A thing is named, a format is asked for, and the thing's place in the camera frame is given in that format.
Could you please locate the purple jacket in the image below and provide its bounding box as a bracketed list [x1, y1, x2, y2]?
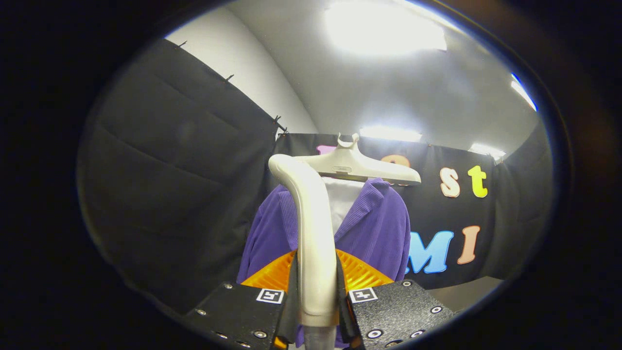
[237, 177, 412, 349]

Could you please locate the cream clothes hanger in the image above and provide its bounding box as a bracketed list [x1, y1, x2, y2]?
[294, 133, 422, 186]

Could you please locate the white garment steamer head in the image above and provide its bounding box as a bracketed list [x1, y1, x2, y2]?
[268, 154, 339, 327]

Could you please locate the large ceiling light panel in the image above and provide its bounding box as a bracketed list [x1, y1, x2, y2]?
[325, 0, 448, 54]

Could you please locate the grey drawer cabinet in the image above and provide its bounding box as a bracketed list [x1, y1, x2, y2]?
[427, 275, 504, 313]

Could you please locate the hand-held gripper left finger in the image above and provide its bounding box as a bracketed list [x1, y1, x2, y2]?
[185, 250, 298, 350]

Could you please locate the white cloth panel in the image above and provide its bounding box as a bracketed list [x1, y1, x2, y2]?
[322, 176, 366, 234]

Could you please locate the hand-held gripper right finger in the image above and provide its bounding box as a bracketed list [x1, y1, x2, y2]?
[336, 250, 456, 350]

